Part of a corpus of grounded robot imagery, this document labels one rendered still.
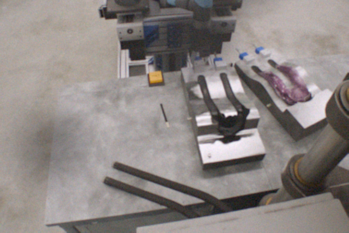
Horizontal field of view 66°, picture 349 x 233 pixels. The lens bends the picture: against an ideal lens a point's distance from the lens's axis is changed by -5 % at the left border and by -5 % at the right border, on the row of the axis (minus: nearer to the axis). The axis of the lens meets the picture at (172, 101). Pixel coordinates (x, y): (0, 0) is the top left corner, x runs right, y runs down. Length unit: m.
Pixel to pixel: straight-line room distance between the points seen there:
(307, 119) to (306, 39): 2.10
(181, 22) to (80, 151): 0.89
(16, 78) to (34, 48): 0.42
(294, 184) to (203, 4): 0.75
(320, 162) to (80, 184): 0.89
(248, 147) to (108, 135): 0.60
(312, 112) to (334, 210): 0.89
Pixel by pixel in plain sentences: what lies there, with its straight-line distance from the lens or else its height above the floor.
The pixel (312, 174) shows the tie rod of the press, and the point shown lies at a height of 1.33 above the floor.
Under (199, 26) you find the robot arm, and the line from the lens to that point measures 1.21.
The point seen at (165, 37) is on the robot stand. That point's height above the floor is 0.80.
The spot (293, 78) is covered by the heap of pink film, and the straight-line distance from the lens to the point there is 1.44.
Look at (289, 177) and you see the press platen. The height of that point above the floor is 1.29.
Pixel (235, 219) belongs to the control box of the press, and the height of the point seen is 1.47.
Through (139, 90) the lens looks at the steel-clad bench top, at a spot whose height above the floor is 0.80.
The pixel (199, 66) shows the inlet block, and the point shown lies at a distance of 1.35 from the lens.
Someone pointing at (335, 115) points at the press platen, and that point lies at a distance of 0.50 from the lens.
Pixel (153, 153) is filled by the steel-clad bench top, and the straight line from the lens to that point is 1.22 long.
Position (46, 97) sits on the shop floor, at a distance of 2.68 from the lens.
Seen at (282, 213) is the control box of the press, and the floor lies 1.47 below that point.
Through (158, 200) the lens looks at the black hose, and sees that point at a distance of 1.06.
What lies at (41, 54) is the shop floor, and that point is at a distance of 3.13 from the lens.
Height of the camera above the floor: 1.86
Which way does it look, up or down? 51 degrees down
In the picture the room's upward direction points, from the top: straight up
